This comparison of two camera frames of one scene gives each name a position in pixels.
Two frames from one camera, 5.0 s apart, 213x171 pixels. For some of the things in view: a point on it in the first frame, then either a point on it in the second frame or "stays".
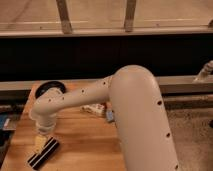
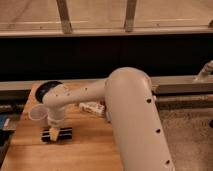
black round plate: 49,85 stays
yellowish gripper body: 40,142 → 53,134
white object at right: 207,67 stays
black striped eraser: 43,153 → 64,133
